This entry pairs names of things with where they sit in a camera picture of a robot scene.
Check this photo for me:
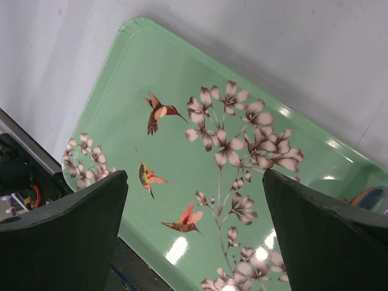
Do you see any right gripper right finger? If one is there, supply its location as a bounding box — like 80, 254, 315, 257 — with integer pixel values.
263, 169, 387, 290

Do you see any small grey-blue cup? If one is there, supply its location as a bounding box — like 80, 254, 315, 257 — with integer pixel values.
342, 186, 387, 216

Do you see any green floral hummingbird tray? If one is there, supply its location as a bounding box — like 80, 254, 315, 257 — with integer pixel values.
62, 18, 387, 290

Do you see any aluminium front rail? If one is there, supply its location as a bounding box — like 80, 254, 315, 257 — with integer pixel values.
1, 109, 64, 181

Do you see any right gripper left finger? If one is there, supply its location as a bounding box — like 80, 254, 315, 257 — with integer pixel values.
1, 170, 128, 290

